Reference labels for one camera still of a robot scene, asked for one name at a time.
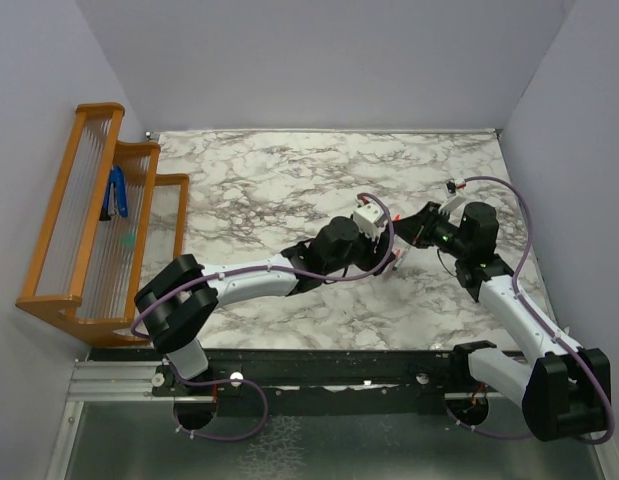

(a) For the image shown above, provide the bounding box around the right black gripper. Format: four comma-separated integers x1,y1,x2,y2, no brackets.
389,201,471,259

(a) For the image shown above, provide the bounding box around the pink translucent red pen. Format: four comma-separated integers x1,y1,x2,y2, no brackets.
383,252,396,281

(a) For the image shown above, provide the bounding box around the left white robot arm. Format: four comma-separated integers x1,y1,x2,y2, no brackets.
134,216,395,395

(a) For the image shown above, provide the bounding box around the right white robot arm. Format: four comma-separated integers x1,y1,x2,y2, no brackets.
393,202,615,441

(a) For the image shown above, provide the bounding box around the white whiteboard marker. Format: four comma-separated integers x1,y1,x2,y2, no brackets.
392,243,412,271

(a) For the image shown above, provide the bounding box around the small green ball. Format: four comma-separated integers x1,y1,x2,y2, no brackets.
122,233,136,249

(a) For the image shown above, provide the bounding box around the wooden tiered rack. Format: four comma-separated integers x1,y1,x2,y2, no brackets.
15,102,189,347

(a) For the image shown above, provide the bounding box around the blue stapler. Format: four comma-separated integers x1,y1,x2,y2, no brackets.
99,165,129,221

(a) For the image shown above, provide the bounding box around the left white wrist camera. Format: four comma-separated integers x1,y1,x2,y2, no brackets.
352,195,386,241

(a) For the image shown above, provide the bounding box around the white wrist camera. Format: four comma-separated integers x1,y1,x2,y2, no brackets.
439,178,466,215
352,195,386,241

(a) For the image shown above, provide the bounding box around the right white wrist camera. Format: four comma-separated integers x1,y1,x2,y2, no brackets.
439,178,466,215

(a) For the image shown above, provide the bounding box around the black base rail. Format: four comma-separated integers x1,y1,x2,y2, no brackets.
74,348,487,417

